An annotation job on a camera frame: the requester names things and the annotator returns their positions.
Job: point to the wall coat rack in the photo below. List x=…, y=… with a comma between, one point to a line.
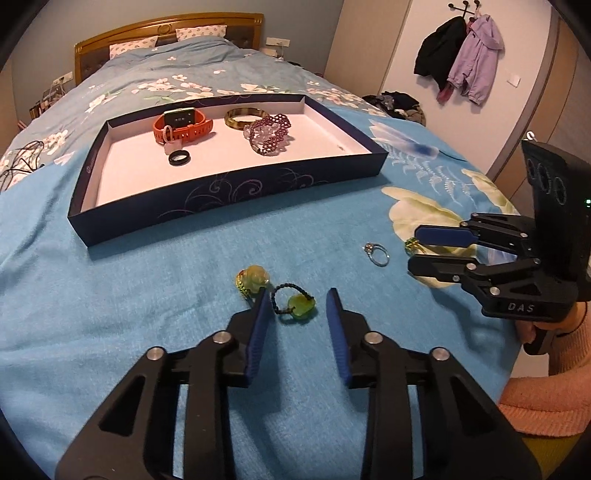
x=464, y=7

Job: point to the orange smartwatch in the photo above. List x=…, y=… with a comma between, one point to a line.
x=182, y=117

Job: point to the purple jacket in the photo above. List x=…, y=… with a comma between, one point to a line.
x=480, y=55

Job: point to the blue floral fleece blanket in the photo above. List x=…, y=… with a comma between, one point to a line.
x=184, y=286

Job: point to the dark blue patterned box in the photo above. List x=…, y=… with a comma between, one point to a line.
x=207, y=157

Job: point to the person's pink clothing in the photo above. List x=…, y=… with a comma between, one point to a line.
x=540, y=406

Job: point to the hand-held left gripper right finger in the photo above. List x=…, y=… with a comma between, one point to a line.
x=337, y=332

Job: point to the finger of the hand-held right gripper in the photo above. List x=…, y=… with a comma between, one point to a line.
x=443, y=236
x=438, y=270

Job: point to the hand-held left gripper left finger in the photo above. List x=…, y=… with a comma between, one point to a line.
x=256, y=341

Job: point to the black jacket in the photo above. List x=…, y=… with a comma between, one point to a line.
x=438, y=50

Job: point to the white wall outlet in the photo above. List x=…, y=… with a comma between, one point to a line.
x=278, y=42
x=62, y=77

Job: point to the yellow-green cloth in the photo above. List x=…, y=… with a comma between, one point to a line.
x=558, y=457

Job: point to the white light switch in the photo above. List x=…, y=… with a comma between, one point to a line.
x=513, y=79

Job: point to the pile of dark clothes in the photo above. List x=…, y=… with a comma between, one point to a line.
x=397, y=104

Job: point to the amber bangle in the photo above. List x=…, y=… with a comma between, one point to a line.
x=231, y=123

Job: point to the bedside clutter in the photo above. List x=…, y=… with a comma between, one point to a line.
x=46, y=99

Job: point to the bed with floral duvet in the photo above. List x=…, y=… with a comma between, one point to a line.
x=138, y=69

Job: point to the wooden door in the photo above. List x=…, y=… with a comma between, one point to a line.
x=572, y=101

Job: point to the person's right forearm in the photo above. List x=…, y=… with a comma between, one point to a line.
x=572, y=350

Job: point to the person's right hand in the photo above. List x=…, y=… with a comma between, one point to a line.
x=521, y=330

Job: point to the wooden headboard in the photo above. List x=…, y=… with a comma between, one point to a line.
x=138, y=30

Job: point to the patterned pillow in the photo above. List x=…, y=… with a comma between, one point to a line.
x=201, y=31
x=134, y=47

